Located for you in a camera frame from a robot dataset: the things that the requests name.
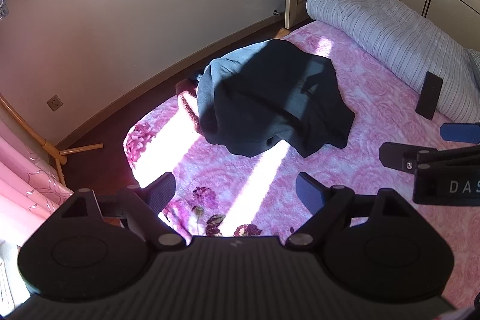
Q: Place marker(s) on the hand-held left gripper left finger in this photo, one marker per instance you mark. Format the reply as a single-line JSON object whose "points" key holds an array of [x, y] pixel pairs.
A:
{"points": [[164, 188]]}

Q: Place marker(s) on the pink floral blanket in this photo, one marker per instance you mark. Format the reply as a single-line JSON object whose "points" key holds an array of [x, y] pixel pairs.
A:
{"points": [[375, 140]]}

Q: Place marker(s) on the grey striped quilt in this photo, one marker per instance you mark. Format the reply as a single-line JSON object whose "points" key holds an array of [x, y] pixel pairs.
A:
{"points": [[382, 31]]}

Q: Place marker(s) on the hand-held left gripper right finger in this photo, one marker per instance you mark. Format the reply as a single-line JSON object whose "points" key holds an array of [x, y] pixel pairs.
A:
{"points": [[309, 190]]}

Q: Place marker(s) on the pink curtain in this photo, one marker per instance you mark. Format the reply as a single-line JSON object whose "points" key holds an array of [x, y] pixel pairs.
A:
{"points": [[22, 185]]}

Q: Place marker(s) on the wooden rack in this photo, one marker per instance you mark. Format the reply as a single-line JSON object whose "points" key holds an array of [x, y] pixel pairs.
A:
{"points": [[80, 148]]}

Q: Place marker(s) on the wall socket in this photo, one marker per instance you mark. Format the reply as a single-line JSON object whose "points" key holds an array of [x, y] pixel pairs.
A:
{"points": [[54, 103]]}

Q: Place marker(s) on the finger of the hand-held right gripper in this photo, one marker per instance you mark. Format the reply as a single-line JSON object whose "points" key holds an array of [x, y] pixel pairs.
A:
{"points": [[461, 132], [429, 95]]}

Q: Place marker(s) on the maroon cloth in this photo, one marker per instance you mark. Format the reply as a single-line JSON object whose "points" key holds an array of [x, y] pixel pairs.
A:
{"points": [[187, 102]]}

